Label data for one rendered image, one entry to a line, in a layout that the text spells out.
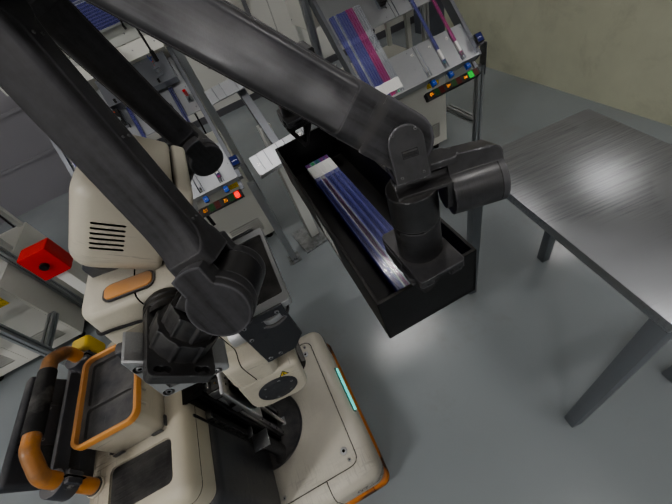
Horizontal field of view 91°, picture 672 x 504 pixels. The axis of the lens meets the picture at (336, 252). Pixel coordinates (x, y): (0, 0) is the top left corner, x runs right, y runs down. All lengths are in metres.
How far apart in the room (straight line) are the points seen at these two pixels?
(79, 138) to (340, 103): 0.25
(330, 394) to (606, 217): 1.05
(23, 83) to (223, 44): 0.18
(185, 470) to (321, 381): 0.65
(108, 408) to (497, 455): 1.29
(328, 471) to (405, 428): 0.41
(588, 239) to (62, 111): 1.02
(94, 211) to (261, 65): 0.30
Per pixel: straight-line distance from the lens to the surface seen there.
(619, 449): 1.67
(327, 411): 1.36
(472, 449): 1.56
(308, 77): 0.34
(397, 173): 0.34
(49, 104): 0.42
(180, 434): 0.95
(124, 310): 0.59
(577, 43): 3.21
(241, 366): 0.82
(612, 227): 1.07
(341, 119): 0.33
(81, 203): 0.52
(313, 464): 1.34
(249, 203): 2.21
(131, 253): 0.56
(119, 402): 0.96
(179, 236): 0.40
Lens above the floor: 1.54
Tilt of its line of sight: 46 degrees down
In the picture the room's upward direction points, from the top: 23 degrees counter-clockwise
